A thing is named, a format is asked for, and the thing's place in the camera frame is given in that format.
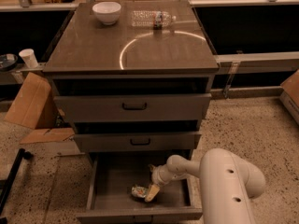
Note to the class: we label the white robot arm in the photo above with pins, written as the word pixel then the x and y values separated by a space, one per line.
pixel 227 183

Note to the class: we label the grey middle drawer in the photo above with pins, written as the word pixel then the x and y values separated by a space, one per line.
pixel 113 142

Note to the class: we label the dark round tray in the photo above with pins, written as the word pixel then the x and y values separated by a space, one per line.
pixel 8 62

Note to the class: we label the grey drawer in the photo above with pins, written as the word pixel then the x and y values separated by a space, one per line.
pixel 113 142
pixel 133 108
pixel 110 200

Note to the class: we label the leaning brown cardboard sheet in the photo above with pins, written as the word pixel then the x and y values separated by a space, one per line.
pixel 33 106

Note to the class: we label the flat brown cardboard piece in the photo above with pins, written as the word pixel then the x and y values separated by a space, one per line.
pixel 47 135

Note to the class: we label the black metal stand leg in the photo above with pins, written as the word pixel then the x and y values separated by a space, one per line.
pixel 6 185

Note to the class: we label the grey bottom drawer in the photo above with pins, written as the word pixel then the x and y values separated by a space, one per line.
pixel 110 200

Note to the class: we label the white ceramic bowl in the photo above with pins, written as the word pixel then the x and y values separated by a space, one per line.
pixel 107 12

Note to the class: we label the clear plastic water bottle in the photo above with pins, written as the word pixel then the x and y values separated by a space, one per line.
pixel 153 19

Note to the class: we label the grey top drawer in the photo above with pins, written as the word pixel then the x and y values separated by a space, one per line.
pixel 133 108

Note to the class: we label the grey drawer cabinet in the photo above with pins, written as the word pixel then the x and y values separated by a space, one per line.
pixel 92 59

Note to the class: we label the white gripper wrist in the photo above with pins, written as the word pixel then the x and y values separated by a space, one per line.
pixel 160 176

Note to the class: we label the cardboard box at right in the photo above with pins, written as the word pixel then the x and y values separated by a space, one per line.
pixel 290 95

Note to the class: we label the white paper cup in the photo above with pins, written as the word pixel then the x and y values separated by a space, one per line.
pixel 28 56

